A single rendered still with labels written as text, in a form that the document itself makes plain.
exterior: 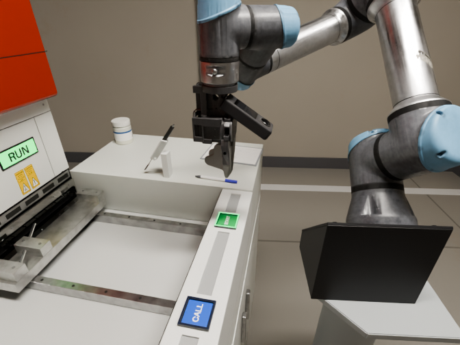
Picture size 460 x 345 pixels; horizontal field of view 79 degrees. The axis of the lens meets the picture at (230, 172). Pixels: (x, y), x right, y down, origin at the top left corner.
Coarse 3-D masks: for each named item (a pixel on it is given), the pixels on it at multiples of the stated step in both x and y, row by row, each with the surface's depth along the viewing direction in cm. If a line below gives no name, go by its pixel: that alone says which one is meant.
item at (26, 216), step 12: (72, 180) 94; (48, 192) 87; (60, 192) 90; (36, 204) 81; (48, 204) 85; (72, 204) 95; (24, 216) 78; (48, 216) 88; (0, 228) 72; (12, 228) 74; (36, 228) 83; (0, 240) 71; (12, 252) 75
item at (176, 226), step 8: (96, 216) 92; (104, 216) 92; (112, 216) 91; (120, 216) 91; (128, 216) 91; (136, 216) 91; (120, 224) 92; (128, 224) 91; (136, 224) 90; (144, 224) 90; (152, 224) 89; (160, 224) 88; (168, 224) 88; (176, 224) 88; (184, 224) 88; (192, 224) 88; (176, 232) 89; (184, 232) 88; (192, 232) 87; (200, 232) 87
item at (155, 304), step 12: (36, 276) 70; (36, 288) 70; (48, 288) 69; (60, 288) 68; (72, 288) 67; (84, 288) 67; (96, 288) 67; (96, 300) 67; (108, 300) 66; (120, 300) 65; (132, 300) 64; (144, 300) 64; (156, 300) 64; (168, 300) 64; (156, 312) 65; (168, 312) 64
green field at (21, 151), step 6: (24, 144) 76; (30, 144) 78; (12, 150) 73; (18, 150) 75; (24, 150) 77; (30, 150) 78; (36, 150) 80; (0, 156) 70; (6, 156) 72; (12, 156) 73; (18, 156) 75; (24, 156) 77; (6, 162) 72; (12, 162) 74
